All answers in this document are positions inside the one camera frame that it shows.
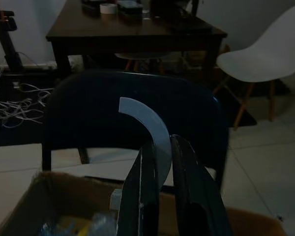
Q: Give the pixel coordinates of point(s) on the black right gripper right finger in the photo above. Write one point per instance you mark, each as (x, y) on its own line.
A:
(199, 191)

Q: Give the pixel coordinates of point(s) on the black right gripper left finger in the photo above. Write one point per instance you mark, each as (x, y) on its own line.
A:
(135, 196)

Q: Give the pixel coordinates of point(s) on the crumpled plastic bag trash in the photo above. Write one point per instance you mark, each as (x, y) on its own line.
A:
(83, 225)

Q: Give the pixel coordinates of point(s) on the brown cardboard box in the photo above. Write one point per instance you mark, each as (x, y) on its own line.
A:
(51, 201)

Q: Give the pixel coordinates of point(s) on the dark blue chair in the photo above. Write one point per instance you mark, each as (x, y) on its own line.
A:
(113, 110)

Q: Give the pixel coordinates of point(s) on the white shell chair wooden legs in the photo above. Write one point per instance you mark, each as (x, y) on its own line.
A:
(265, 56)
(140, 57)

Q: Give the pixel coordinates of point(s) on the dark wooden table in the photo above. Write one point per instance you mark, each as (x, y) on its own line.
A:
(127, 32)

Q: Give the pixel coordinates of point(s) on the black case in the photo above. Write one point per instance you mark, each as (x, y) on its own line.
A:
(90, 7)
(129, 8)

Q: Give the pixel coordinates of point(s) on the white tape roll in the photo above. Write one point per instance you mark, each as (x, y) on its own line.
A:
(108, 8)

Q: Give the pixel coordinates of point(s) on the black stand with orange clamp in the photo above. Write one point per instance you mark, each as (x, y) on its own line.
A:
(7, 37)

